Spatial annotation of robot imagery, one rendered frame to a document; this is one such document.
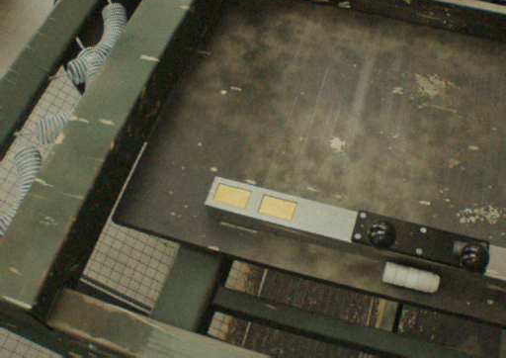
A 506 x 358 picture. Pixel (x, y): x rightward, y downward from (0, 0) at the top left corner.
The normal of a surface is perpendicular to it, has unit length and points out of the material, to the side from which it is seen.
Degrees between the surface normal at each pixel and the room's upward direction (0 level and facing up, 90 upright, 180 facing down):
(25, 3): 90
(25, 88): 90
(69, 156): 59
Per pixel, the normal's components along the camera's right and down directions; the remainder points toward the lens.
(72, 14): 0.43, -0.33
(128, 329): -0.07, -0.53
